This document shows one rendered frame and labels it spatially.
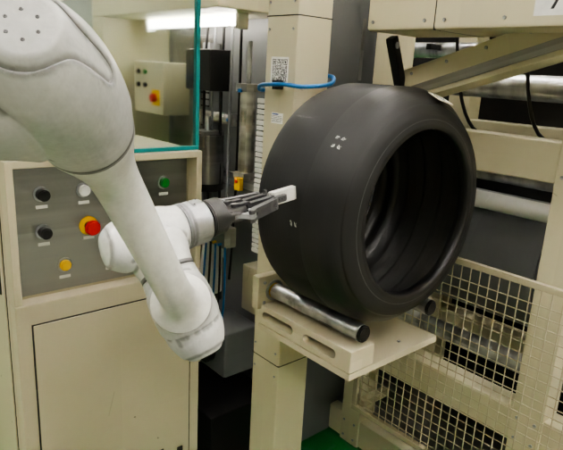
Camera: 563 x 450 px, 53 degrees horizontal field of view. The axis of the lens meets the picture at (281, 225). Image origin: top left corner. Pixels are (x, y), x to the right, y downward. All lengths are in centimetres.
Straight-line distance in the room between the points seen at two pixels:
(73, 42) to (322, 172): 82
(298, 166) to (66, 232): 67
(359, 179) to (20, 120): 84
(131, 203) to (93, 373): 105
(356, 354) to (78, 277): 78
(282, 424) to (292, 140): 99
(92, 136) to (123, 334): 124
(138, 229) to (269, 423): 126
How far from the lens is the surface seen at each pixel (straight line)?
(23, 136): 51
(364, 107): 128
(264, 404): 192
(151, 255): 79
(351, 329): 140
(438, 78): 174
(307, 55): 159
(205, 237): 107
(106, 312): 166
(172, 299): 86
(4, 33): 47
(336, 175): 120
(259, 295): 160
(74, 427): 179
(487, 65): 166
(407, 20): 166
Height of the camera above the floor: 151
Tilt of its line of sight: 15 degrees down
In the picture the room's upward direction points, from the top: 3 degrees clockwise
